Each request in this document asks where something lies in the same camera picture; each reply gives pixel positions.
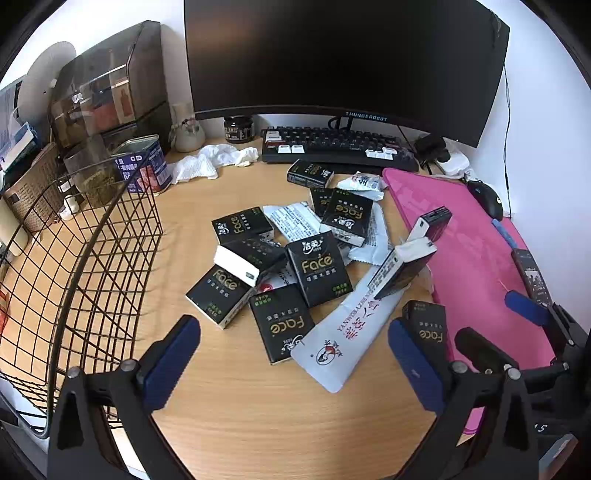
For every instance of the glass measuring cup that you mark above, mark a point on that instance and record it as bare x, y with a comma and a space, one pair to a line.
92, 175

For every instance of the dark acrylic storage cabinet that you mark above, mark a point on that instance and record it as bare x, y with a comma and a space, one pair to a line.
111, 78

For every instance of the white desk fan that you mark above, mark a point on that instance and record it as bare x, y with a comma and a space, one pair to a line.
44, 78

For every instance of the black mouse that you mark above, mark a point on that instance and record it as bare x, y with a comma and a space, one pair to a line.
487, 198

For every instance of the white snack packet orange print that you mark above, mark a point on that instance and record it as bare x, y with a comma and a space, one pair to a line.
279, 281

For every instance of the small black jar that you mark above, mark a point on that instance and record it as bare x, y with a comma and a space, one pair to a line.
239, 130

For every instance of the small black printed box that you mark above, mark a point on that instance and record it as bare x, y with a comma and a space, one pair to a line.
531, 274

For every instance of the black curved monitor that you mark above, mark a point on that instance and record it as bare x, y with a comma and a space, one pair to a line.
341, 60

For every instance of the blue pen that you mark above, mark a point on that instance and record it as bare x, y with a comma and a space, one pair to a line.
502, 234

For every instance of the long white sachet red print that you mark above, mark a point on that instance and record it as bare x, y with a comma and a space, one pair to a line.
351, 337

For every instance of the black keyboard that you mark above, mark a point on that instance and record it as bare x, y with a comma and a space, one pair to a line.
332, 145

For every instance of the white earbuds case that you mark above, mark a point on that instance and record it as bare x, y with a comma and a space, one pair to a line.
67, 207

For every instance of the blue luncheon meat can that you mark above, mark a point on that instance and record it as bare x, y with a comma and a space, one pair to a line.
143, 166

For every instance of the white packet black text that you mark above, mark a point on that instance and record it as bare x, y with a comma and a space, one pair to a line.
295, 221

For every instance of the small white blue packet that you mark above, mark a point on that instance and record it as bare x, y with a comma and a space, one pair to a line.
362, 181

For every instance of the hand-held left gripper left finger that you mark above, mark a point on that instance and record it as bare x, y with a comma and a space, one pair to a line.
173, 364

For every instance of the white power strip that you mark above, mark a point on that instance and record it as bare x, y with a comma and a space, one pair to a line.
455, 162

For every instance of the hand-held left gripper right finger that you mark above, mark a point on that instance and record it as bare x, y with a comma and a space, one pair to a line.
415, 364

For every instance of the beige woven basket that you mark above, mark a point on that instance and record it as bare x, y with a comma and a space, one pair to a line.
34, 189

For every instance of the crinkled white wrapper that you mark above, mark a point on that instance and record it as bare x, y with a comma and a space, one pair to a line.
369, 237

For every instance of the pink desk mat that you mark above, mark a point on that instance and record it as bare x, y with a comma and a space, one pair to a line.
466, 258

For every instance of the pile of black tissue packs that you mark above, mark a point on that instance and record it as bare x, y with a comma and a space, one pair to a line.
316, 272

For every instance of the blue white tissue box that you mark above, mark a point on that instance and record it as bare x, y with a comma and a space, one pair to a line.
21, 141

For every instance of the black power adapter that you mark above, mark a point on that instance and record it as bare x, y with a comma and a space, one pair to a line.
429, 145

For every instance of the wooden desktop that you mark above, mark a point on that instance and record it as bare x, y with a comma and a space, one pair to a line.
258, 415

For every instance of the small beige vase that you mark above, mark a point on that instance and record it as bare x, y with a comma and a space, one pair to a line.
187, 134

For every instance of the stack of papers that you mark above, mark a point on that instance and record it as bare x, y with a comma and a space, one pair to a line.
9, 101

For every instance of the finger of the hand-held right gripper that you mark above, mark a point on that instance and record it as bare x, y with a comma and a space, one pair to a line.
480, 350
526, 307

